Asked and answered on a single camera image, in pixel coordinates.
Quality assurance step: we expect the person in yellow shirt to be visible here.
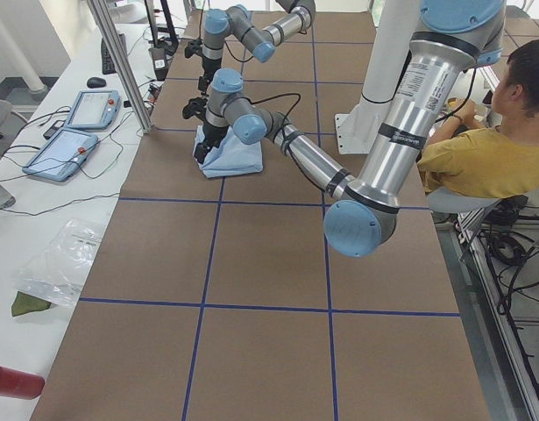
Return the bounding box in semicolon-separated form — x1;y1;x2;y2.
417;39;539;198

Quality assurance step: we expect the light blue button shirt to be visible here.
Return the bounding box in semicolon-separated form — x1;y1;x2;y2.
198;127;263;178

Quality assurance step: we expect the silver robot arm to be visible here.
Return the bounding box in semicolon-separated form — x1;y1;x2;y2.
187;1;506;257
187;0;316;94

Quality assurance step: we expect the green cloth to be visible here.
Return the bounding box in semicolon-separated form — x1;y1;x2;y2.
11;291;53;318

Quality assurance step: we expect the clear plastic bag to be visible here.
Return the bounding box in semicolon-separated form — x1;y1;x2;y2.
14;218;106;308

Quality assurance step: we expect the lower blue teach pendant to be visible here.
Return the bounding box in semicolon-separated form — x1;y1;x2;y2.
22;128;98;182

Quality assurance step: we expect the upper blue teach pendant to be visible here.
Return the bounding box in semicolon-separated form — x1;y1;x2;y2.
65;89;120;131

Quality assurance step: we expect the grey office chair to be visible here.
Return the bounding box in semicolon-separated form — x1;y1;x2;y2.
426;188;515;229

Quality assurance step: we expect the black computer mouse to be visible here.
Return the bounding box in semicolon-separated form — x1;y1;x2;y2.
86;76;107;89

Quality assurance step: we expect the blue teach pendant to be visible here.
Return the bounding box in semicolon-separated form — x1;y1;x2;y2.
22;128;98;182
65;89;120;131

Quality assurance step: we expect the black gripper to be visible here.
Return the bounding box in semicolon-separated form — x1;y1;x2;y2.
194;123;228;165
198;56;219;93

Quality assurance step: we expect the aluminium frame post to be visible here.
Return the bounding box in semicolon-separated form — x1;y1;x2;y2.
88;0;152;134

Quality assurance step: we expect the black keyboard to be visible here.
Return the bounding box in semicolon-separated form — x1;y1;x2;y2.
101;32;126;75

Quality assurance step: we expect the red bottle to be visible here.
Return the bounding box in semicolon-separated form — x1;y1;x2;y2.
0;366;46;400

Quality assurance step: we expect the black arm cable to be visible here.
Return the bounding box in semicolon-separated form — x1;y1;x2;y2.
251;91;302;146
200;0;257;65

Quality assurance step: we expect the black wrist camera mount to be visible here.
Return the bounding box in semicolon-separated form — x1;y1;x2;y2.
184;38;203;59
182;96;208;121

